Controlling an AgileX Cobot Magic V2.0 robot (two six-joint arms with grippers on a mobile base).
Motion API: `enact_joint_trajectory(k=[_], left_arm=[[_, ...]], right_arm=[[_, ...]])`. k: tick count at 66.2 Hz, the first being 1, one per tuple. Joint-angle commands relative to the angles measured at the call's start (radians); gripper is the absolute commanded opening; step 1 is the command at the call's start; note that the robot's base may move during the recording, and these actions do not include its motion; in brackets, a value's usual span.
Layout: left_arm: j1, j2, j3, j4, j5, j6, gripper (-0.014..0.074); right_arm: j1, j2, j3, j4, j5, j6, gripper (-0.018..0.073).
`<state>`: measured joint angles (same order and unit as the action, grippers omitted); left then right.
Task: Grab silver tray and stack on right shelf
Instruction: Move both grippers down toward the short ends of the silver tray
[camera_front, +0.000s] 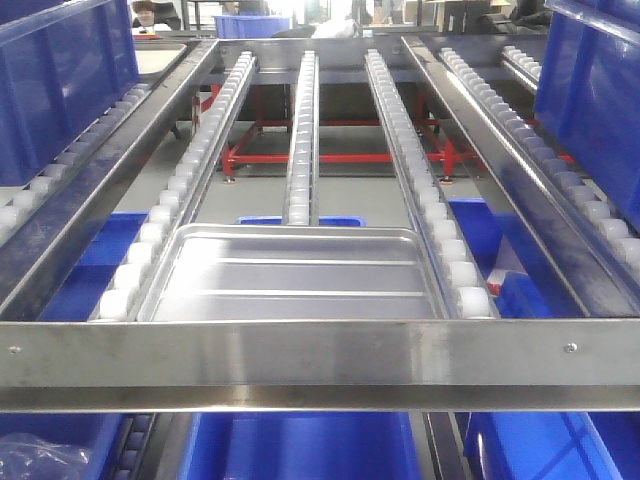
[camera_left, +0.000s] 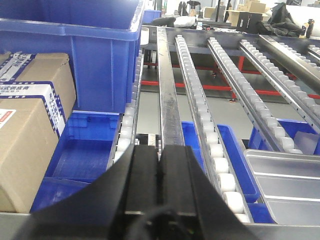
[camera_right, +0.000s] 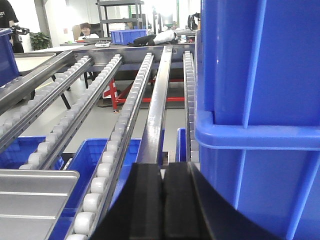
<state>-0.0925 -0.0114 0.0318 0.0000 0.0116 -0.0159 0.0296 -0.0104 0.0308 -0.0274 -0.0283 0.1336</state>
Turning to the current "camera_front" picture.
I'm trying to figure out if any right white roller track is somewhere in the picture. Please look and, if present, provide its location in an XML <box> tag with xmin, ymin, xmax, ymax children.
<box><xmin>365</xmin><ymin>48</ymin><xmax>499</xmax><ymax>319</ymax></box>

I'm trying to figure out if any blue bin lower right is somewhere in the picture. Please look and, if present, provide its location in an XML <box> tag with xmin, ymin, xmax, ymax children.
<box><xmin>464</xmin><ymin>412</ymin><xmax>639</xmax><ymax>479</ymax></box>

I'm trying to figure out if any red metal floor frame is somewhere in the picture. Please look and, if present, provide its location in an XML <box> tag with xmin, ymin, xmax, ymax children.
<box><xmin>191</xmin><ymin>84</ymin><xmax>576</xmax><ymax>179</ymax></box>

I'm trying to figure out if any steel front shelf bar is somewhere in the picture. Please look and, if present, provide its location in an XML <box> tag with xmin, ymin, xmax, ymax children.
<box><xmin>1</xmin><ymin>318</ymin><xmax>639</xmax><ymax>412</ymax></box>

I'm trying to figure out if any person in background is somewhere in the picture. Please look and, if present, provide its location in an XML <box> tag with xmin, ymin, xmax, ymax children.
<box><xmin>131</xmin><ymin>1</ymin><xmax>171</xmax><ymax>35</ymax></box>

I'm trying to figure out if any blue bin upper right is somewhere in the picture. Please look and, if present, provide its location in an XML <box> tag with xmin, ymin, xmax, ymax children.
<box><xmin>535</xmin><ymin>1</ymin><xmax>639</xmax><ymax>226</ymax></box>

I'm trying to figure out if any blue bin under tray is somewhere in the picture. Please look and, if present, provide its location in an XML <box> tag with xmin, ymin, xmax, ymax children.
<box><xmin>236</xmin><ymin>215</ymin><xmax>366</xmax><ymax>227</ymax></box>

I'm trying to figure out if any blue bin lower left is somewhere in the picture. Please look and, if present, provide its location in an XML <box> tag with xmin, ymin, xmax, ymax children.
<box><xmin>1</xmin><ymin>414</ymin><xmax>128</xmax><ymax>479</ymax></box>

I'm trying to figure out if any blue bin upper left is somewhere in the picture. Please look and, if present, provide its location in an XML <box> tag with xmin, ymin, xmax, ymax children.
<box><xmin>1</xmin><ymin>1</ymin><xmax>139</xmax><ymax>187</ymax></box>

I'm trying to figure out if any blue bin far background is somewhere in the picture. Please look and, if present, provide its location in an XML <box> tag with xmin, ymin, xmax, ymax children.
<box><xmin>214</xmin><ymin>15</ymin><xmax>291</xmax><ymax>39</ymax></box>

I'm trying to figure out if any far right roller track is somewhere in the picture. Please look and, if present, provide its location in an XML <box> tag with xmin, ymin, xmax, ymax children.
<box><xmin>440</xmin><ymin>47</ymin><xmax>639</xmax><ymax>276</ymax></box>

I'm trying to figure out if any blue bin lower centre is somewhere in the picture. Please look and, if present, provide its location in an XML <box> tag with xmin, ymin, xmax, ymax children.
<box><xmin>177</xmin><ymin>411</ymin><xmax>421</xmax><ymax>479</ymax></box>

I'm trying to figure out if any far left roller track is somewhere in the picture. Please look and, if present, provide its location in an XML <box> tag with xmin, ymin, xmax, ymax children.
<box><xmin>1</xmin><ymin>83</ymin><xmax>151</xmax><ymax>245</ymax></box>

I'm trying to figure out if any silver ribbed metal tray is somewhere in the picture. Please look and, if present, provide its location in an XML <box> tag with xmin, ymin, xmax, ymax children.
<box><xmin>138</xmin><ymin>223</ymin><xmax>445</xmax><ymax>322</ymax></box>

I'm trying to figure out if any right steel divider rail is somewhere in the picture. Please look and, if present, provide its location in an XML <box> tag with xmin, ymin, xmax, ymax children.
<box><xmin>402</xmin><ymin>36</ymin><xmax>639</xmax><ymax>318</ymax></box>

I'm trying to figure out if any middle white roller track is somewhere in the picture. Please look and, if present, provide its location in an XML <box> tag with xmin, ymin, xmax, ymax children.
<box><xmin>282</xmin><ymin>50</ymin><xmax>320</xmax><ymax>226</ymax></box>

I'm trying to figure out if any clear plastic bag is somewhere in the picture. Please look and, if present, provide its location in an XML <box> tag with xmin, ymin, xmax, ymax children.
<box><xmin>1</xmin><ymin>433</ymin><xmax>93</xmax><ymax>479</ymax></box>

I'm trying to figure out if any left white roller track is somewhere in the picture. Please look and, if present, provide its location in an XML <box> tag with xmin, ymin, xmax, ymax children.
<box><xmin>90</xmin><ymin>51</ymin><xmax>256</xmax><ymax>322</ymax></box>

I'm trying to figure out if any white roller track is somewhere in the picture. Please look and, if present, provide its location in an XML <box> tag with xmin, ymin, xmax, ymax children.
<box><xmin>365</xmin><ymin>48</ymin><xmax>499</xmax><ymax>319</ymax></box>
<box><xmin>90</xmin><ymin>51</ymin><xmax>256</xmax><ymax>322</ymax></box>
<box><xmin>282</xmin><ymin>50</ymin><xmax>320</xmax><ymax>226</ymax></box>

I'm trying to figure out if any beige tray far left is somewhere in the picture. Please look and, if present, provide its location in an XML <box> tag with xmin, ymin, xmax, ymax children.
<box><xmin>135</xmin><ymin>42</ymin><xmax>187</xmax><ymax>77</ymax></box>

